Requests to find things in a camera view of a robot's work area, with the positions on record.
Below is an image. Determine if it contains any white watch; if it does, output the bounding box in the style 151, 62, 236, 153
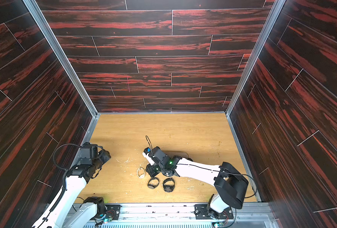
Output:
136, 167, 146, 179

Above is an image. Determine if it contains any black watch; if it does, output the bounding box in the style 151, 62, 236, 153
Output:
147, 177, 160, 189
162, 178, 175, 192

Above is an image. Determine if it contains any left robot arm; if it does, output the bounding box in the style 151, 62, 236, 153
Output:
32, 142, 111, 228

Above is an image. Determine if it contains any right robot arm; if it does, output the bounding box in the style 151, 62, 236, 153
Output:
143, 147, 249, 219

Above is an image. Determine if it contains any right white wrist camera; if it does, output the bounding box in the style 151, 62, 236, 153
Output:
143, 147, 155, 166

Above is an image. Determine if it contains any left black cable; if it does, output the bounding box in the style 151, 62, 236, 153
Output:
53, 143, 82, 172

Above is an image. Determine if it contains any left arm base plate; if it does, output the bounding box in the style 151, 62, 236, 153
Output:
102, 204, 122, 222

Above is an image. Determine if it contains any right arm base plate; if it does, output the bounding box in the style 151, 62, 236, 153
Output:
194, 204, 234, 220

